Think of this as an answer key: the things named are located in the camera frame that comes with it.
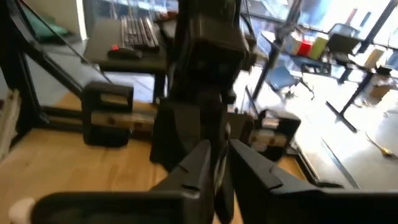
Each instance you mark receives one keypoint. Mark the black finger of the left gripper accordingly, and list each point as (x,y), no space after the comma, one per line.
(217,121)
(174,137)

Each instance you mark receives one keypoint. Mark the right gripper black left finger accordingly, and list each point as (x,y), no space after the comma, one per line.
(192,177)

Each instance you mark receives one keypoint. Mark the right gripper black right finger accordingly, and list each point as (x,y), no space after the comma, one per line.
(255,180)

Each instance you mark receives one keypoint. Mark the black keyboard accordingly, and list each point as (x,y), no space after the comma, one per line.
(140,32)

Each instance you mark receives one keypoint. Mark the white box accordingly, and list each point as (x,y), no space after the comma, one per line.
(293,43)
(374,57)

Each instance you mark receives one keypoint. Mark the dark side desk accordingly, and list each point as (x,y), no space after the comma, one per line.
(130,67)

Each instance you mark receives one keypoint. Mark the black computer mouse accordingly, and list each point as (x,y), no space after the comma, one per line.
(124,53)

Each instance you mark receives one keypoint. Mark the red box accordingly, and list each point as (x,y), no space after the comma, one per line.
(304,48)

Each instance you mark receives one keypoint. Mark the yellow-green box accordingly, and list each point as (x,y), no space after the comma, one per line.
(318,46)

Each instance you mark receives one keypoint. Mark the black-framed desk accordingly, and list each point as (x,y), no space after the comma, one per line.
(342,116)

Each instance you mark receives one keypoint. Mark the dark grey bin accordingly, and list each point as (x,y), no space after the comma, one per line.
(343,39)

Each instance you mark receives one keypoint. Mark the yellow power strip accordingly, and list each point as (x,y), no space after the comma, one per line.
(387,152)

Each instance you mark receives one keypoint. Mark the brown cardboard box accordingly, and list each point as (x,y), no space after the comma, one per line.
(379,90)

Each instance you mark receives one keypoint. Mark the green floor object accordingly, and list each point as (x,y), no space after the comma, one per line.
(46,29)

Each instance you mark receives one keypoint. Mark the white bar on frame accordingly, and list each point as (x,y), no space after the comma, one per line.
(9,124)

